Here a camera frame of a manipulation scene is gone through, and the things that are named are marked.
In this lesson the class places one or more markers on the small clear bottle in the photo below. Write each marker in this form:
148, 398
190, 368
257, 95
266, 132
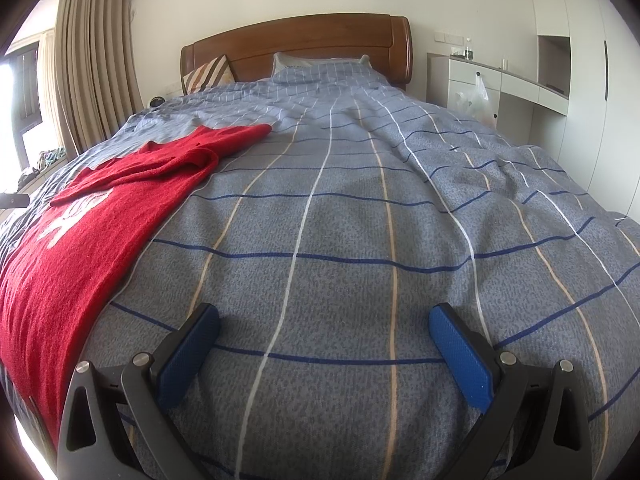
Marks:
468, 49

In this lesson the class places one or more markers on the beige curtain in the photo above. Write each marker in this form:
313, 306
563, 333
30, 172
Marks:
97, 65

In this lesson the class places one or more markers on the sheer cream curtain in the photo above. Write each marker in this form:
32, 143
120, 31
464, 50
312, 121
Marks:
55, 90

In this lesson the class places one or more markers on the white wardrobe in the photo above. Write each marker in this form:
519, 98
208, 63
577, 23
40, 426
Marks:
600, 85

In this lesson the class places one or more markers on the red sweater with white rabbit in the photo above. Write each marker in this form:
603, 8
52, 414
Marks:
85, 240

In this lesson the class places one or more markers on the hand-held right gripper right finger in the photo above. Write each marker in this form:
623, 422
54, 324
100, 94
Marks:
462, 355

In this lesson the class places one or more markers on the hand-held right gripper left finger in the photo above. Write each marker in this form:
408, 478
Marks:
190, 355

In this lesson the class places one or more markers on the blue checked duvet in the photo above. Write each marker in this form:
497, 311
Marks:
375, 235

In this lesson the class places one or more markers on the white wall switch plate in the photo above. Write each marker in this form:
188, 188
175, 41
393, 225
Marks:
447, 37

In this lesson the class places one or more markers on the blue checked pillow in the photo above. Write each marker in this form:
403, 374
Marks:
320, 69

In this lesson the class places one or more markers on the dark framed window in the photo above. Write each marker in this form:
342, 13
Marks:
27, 95

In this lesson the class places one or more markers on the clutter pile on windowsill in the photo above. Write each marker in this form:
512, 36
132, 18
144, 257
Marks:
45, 160

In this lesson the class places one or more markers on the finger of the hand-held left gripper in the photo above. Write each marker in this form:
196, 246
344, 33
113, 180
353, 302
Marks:
12, 200

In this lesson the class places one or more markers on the white built-in desk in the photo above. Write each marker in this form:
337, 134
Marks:
520, 87

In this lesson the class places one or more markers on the brown striped pillow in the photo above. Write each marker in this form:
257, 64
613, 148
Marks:
207, 74

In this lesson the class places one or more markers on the clear plastic bag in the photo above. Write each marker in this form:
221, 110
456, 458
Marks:
472, 102

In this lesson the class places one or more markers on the wooden bed headboard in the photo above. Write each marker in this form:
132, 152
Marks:
310, 42

